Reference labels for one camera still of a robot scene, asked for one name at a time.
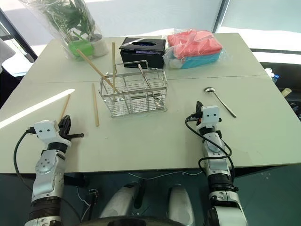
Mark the dark rounded robot body edge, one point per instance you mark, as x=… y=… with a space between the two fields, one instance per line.
x=131 y=221

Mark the small black clamp device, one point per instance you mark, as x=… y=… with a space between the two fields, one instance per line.
x=93 y=196

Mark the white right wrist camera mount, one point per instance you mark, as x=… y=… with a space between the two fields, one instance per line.
x=210 y=115

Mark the dark slanted frame bar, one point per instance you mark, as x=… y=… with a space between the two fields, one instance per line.
x=18 y=35

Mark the white bottle with blue cap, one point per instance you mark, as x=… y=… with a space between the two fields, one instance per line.
x=275 y=76

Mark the silver robot left leg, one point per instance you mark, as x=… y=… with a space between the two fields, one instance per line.
x=122 y=200

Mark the green plant pot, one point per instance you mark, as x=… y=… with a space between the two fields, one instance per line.
x=81 y=48

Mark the cream round cap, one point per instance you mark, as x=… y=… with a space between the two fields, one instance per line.
x=287 y=92

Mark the black window frame post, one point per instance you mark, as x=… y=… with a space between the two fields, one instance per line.
x=219 y=16

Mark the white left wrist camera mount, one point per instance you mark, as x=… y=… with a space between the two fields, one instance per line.
x=44 y=129

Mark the silver robot right leg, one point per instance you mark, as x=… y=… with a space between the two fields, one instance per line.
x=179 y=204

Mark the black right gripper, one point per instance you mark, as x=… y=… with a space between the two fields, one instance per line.
x=199 y=116

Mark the bagged red and blue cloths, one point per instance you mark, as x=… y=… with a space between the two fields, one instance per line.
x=195 y=47

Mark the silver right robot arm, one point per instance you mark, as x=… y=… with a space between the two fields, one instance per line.
x=215 y=146

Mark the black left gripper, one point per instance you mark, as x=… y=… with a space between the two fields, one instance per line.
x=64 y=131

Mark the black tissue box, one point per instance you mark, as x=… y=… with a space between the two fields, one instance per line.
x=143 y=55

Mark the green plant in clear wrap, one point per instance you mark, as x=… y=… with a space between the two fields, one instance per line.
x=70 y=16

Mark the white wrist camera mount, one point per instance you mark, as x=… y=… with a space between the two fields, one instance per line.
x=210 y=115
x=44 y=129

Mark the silver robot leg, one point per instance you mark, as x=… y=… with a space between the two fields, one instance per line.
x=122 y=200
x=179 y=204

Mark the wooden chopstick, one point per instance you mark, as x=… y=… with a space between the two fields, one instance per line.
x=95 y=106
x=94 y=67
x=113 y=66
x=65 y=106

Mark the white plant pot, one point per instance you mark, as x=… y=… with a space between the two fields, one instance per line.
x=100 y=46

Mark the silver metal spoon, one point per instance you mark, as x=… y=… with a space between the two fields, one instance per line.
x=143 y=76
x=223 y=103

